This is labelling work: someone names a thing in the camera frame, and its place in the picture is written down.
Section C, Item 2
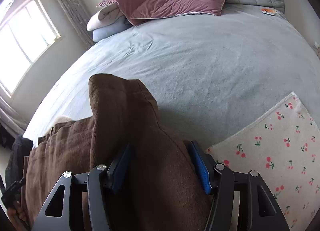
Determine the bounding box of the cherry print white cloth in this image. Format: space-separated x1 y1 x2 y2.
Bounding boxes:
205 93 319 230

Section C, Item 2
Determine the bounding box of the person left hand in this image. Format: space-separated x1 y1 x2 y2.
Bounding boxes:
7 206 28 224

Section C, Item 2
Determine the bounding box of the pink velvet pillow front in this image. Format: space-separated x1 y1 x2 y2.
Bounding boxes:
131 0 226 20

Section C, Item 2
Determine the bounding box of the folded light blue blanket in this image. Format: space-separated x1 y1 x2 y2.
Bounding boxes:
92 16 132 43

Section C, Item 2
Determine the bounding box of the small orange packet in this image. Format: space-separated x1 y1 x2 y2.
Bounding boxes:
261 8 277 16

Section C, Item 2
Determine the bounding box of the brown coat with fur collar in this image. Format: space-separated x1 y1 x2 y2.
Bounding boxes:
23 74 210 230

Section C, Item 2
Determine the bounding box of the pink velvet pillow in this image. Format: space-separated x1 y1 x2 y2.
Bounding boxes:
97 0 146 26
131 0 226 20

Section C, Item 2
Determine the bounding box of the grey curtain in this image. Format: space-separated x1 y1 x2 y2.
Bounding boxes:
57 0 95 50
0 97 28 138

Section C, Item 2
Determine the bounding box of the folded white blanket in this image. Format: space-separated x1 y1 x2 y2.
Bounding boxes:
86 3 124 32

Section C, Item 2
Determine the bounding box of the grey curtain left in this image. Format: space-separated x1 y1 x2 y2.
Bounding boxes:
0 97 28 138

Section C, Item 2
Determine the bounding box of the grey curtain right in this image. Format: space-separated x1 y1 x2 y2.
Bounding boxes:
57 0 95 50

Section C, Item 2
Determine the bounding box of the pink velvet pillow back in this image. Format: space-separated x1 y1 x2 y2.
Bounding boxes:
97 0 146 26

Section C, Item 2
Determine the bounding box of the grey bed sheet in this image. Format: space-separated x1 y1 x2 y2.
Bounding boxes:
24 4 319 148

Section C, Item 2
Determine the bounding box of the bright window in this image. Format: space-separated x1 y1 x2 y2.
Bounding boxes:
1 0 61 97

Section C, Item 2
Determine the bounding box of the black quilted jacket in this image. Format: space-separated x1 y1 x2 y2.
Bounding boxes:
5 135 33 189

